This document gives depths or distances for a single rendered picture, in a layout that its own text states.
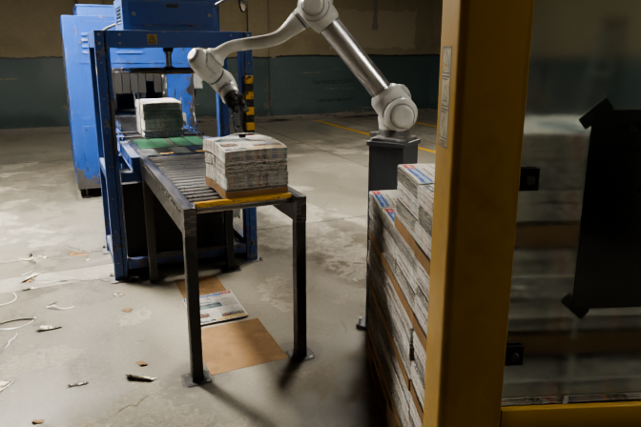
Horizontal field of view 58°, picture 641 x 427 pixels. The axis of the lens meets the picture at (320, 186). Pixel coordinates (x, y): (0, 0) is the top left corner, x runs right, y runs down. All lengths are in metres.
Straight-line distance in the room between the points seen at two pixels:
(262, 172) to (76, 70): 3.71
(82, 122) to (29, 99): 5.18
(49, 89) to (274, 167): 8.84
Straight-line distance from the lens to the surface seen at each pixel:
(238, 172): 2.48
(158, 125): 4.48
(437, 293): 0.83
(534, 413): 0.93
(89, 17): 6.00
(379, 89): 2.63
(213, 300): 3.49
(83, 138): 6.04
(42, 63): 11.12
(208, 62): 2.73
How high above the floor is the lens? 1.44
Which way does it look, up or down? 13 degrees down
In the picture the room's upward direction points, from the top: straight up
